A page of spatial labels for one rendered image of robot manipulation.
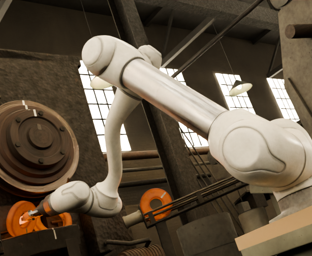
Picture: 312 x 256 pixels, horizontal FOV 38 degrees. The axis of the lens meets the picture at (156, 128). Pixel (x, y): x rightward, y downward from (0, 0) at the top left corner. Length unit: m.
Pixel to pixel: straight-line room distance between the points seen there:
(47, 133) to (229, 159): 1.22
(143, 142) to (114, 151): 9.38
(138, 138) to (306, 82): 7.23
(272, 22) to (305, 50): 6.44
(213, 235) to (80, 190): 2.98
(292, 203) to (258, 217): 0.72
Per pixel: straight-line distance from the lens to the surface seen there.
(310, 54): 4.27
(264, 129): 1.09
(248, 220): 1.99
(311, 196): 1.27
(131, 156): 9.73
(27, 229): 2.07
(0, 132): 2.13
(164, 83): 1.33
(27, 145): 2.10
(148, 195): 2.21
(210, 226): 4.60
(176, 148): 6.44
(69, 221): 2.18
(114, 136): 1.69
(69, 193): 1.73
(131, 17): 7.41
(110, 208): 1.85
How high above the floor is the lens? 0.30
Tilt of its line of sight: 20 degrees up
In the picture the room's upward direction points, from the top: 19 degrees counter-clockwise
